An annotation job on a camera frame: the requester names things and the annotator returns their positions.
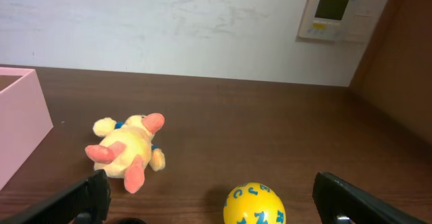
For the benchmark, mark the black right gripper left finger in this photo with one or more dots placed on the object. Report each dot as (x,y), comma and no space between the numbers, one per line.
(87,201)

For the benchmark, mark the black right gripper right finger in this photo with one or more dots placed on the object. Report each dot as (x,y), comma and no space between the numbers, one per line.
(338,201)

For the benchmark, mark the yellow plush duck toy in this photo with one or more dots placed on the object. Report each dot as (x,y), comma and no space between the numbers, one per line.
(126,148)

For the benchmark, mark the pink cardboard box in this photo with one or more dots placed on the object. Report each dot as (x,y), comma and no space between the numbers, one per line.
(25,118)

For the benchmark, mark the yellow ball with blue letters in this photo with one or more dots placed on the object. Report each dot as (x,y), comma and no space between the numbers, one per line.
(253,203)

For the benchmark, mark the beige wall control panel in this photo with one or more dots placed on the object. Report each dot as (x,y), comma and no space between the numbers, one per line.
(336,20)

